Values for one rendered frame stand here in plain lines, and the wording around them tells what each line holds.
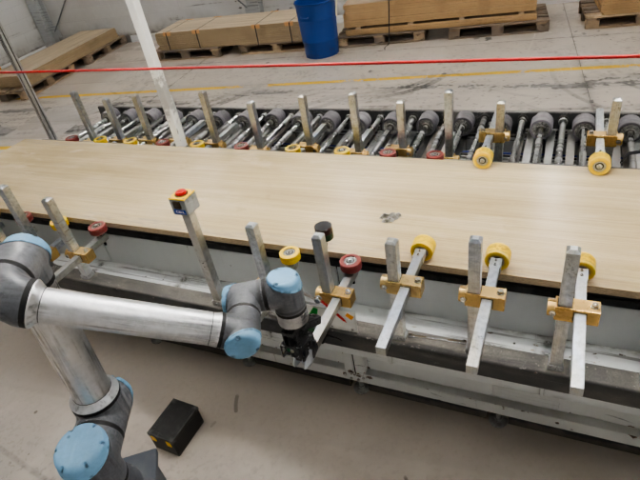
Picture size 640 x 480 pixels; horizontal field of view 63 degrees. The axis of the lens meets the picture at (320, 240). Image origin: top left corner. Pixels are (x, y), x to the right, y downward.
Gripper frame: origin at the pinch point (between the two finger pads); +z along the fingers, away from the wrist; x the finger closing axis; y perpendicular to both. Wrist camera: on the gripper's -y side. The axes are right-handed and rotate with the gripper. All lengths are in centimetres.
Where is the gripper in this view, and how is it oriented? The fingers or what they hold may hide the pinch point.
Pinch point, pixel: (308, 362)
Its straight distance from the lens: 167.6
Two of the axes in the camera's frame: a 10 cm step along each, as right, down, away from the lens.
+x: 9.1, 1.1, -4.0
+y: -3.9, 5.7, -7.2
